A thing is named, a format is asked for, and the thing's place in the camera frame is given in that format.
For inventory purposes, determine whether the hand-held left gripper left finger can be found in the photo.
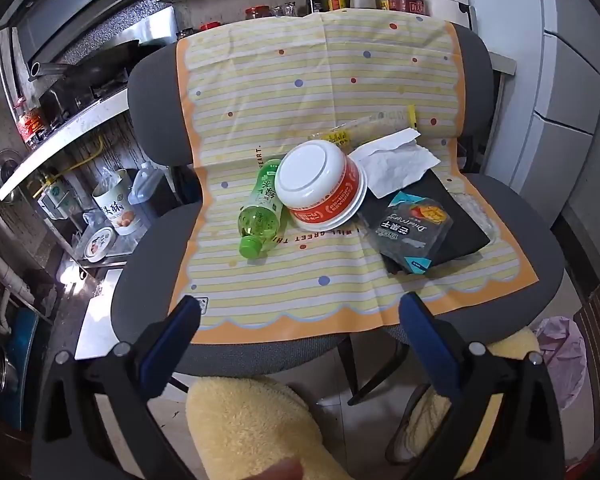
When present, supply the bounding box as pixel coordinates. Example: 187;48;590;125
30;295;203;480

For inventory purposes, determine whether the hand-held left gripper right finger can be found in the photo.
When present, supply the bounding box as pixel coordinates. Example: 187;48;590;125
399;291;567;480

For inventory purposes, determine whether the bin with pink bag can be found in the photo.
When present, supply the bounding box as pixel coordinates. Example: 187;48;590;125
532;316;588;411

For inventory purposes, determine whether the white paper tissue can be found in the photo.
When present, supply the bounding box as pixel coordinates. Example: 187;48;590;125
355;127;441;200

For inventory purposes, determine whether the clear packet with yellow label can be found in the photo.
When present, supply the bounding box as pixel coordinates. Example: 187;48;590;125
307;105;418;153

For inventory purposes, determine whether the white floor board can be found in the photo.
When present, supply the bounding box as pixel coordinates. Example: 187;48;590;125
75;267;126;361

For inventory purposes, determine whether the left yellow fluffy slipper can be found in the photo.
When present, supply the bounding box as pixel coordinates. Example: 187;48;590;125
186;376;351;480

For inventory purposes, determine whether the black snack packet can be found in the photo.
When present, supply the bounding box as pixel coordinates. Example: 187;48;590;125
360;191;455;276

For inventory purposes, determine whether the black flat pouch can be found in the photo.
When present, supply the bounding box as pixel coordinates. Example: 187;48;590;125
385;167;492;276

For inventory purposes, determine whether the tin can lid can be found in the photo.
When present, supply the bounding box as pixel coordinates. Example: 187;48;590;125
82;227;116;261

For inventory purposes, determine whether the round tin can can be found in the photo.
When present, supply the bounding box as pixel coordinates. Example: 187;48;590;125
91;169;137;236

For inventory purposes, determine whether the green plastic bottle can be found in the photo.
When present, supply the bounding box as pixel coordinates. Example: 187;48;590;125
237;157;284;261

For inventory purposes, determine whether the clear plastic jug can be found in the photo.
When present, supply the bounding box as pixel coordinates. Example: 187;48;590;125
128;162;168;206

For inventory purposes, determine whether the white drain pipe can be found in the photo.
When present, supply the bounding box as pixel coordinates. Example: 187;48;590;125
0;247;36;321

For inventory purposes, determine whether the white and orange bowl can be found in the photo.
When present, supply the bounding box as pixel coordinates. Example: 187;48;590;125
275;139;368;231

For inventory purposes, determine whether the white kitchen counter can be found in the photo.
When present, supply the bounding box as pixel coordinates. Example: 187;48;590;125
0;87;131;201

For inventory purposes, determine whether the grey office chair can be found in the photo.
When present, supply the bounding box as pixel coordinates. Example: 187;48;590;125
111;12;566;406

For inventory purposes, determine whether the steel pot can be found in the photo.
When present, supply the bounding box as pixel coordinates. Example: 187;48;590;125
0;152;23;201

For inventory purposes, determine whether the red labelled jar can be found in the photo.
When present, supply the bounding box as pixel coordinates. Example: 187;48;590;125
12;100;48;148

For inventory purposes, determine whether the gas stove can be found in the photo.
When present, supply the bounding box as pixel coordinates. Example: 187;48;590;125
40;77;131;126

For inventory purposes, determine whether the yellow striped dotted mat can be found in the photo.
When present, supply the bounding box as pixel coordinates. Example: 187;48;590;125
169;10;537;346

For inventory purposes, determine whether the grey refrigerator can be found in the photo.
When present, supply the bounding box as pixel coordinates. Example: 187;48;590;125
445;0;600;206

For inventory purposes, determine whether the black wok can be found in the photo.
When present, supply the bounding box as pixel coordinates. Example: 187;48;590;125
27;39;141;86

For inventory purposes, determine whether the steel range hood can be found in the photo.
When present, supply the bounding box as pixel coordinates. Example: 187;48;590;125
0;0;161;61

